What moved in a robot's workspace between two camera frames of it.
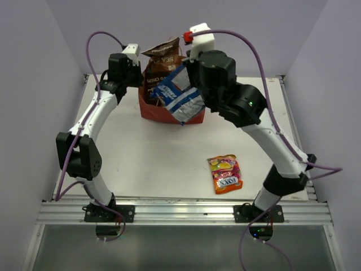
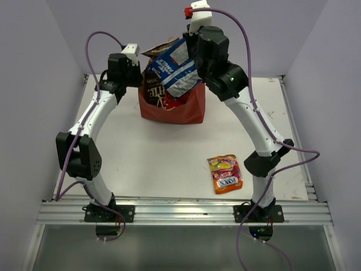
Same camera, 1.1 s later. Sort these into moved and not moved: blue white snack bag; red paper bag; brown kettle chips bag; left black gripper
Moved: blue white snack bag
Not moved: left black gripper; brown kettle chips bag; red paper bag
